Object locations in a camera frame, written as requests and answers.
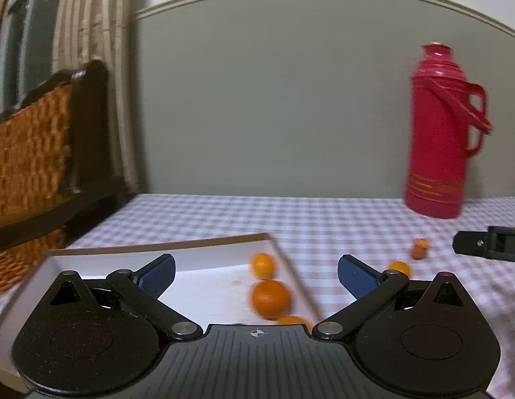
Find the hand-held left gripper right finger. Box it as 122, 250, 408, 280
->
311, 254, 478, 339

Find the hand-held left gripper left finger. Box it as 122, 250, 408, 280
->
33, 253, 204, 340

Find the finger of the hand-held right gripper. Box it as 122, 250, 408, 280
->
453, 230, 491, 257

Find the small orange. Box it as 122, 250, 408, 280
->
275, 316, 310, 330
251, 253, 277, 280
387, 260, 412, 278

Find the white cardboard box tray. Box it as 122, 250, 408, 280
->
0, 233, 325, 383

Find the large orange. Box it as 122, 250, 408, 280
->
251, 279, 292, 320

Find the carrot piece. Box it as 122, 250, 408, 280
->
411, 238, 430, 261

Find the pink checked tablecloth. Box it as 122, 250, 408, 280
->
0, 193, 515, 399

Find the red thermos flask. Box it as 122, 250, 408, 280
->
404, 42, 493, 219

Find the wicker chair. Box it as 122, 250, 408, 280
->
0, 59, 131, 300

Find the striped curtain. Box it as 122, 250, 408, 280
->
54, 0, 152, 194

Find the dark window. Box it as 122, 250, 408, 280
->
0, 0, 71, 117

